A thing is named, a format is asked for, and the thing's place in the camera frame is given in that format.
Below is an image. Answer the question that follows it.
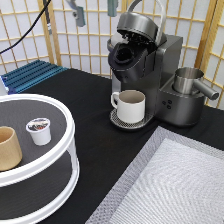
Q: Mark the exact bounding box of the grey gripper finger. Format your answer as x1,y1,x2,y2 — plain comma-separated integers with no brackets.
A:
66,0,86,27
107,0,118,17

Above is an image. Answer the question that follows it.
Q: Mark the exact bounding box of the grey pod coffee machine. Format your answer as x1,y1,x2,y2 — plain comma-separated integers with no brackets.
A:
107,0,204,130

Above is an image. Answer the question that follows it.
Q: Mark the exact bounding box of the white coffee pod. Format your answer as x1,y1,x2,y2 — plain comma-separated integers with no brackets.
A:
26,118,51,146

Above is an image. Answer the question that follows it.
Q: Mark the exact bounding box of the white ceramic coffee mug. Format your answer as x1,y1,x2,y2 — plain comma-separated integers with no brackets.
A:
111,90,145,124

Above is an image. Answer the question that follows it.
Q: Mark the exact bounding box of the wooden shoji folding screen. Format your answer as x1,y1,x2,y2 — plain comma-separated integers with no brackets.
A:
0,0,224,110

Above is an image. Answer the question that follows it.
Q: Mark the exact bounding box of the blue ribbed metal rack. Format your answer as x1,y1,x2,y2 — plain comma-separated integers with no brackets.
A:
2,60,66,94

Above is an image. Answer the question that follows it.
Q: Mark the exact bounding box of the stainless steel milk frother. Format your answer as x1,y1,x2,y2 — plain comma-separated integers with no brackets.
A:
173,67,219,100

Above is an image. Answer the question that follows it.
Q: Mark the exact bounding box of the tan wooden cup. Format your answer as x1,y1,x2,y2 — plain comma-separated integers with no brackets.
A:
0,126,22,171

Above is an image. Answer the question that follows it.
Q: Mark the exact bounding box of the white two-tier round shelf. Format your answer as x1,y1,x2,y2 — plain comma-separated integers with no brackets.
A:
0,94,80,224

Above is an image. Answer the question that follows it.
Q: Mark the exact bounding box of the grey woven placemat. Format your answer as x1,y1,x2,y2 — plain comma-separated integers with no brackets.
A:
85,127,224,224

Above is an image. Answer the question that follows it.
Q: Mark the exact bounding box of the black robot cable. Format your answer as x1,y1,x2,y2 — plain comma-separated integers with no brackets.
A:
0,0,54,55

